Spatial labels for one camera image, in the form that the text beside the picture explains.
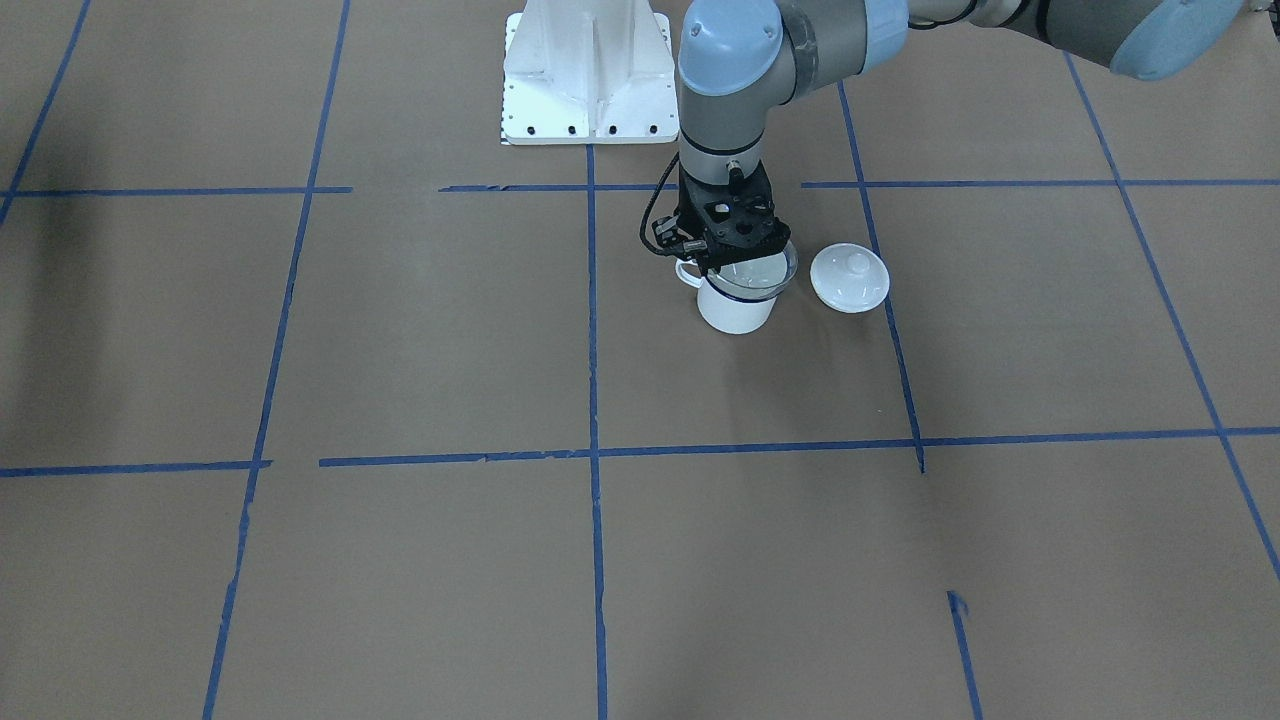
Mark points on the white mug lid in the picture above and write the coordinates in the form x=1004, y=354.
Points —
x=849, y=278

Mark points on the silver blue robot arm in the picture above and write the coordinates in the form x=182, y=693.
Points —
x=738, y=60

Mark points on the white enamel mug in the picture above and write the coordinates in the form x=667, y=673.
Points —
x=726, y=315

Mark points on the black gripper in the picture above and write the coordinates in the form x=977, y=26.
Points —
x=671, y=232

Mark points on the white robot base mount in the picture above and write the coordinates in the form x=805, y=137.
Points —
x=588, y=72

